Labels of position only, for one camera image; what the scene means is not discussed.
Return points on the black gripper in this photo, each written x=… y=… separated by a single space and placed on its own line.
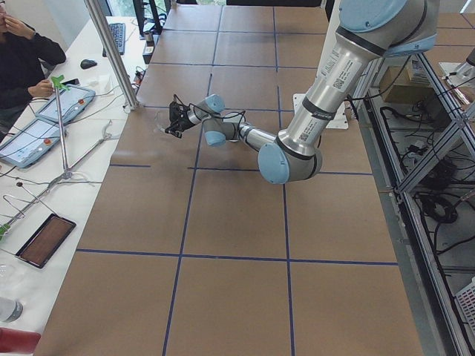
x=179 y=122

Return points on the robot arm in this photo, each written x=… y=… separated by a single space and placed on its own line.
x=367 y=30

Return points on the far teach pendant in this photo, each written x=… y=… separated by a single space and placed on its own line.
x=73 y=100

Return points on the teach pendant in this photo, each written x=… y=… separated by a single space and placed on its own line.
x=73 y=100
x=27 y=146

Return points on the black computer mouse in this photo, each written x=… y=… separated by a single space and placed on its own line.
x=87 y=63

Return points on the black keyboard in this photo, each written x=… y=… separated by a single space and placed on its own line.
x=118 y=32

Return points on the near teach pendant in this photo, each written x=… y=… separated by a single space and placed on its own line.
x=27 y=146

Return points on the person in black sweater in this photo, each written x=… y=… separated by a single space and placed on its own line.
x=23 y=51

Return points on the dark framed tray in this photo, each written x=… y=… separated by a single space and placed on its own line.
x=45 y=241

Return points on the cardboard box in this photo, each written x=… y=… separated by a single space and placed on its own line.
x=397 y=88

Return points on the red object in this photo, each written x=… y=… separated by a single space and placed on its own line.
x=18 y=341

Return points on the white basket of tools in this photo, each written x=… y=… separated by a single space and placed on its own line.
x=465 y=301

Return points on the aluminium frame post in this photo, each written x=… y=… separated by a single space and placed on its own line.
x=102 y=28

